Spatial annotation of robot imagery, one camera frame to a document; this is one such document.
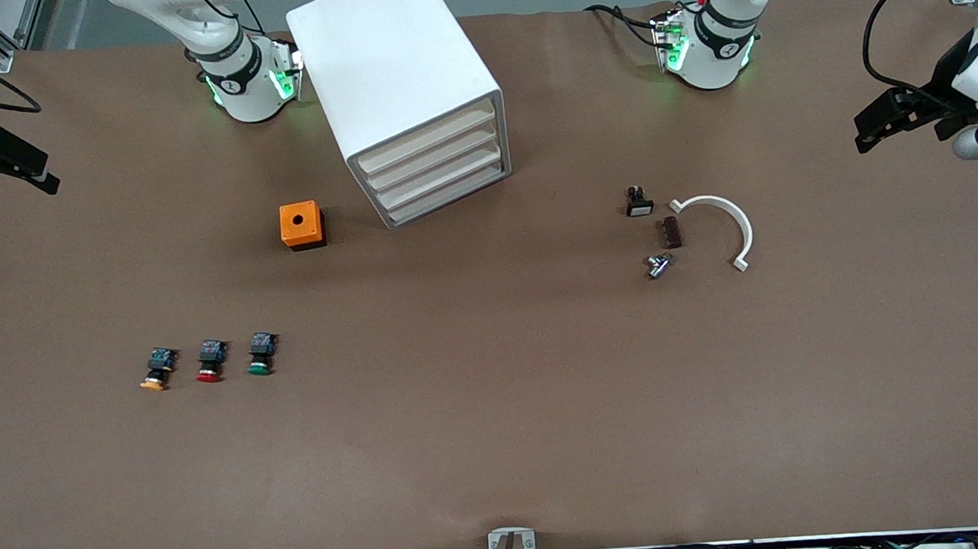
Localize yellow mushroom push button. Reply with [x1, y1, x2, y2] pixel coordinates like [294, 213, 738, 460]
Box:
[137, 346, 181, 392]

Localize red mushroom push button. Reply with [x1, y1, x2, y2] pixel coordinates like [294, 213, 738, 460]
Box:
[194, 338, 231, 384]

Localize green mushroom push button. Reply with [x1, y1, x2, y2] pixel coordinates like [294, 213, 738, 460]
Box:
[245, 330, 281, 378]

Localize orange box with hole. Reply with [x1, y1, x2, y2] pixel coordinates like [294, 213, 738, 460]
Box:
[278, 200, 328, 252]

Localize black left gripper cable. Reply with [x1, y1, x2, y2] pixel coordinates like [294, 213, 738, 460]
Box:
[859, 0, 978, 104]

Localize white curved plastic bracket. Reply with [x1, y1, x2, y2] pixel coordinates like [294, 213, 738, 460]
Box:
[669, 192, 756, 278]

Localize black arm base cable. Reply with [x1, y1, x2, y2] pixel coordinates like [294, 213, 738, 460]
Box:
[583, 0, 664, 53]

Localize grey metal bracket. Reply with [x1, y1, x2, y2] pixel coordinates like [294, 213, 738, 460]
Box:
[486, 526, 537, 549]

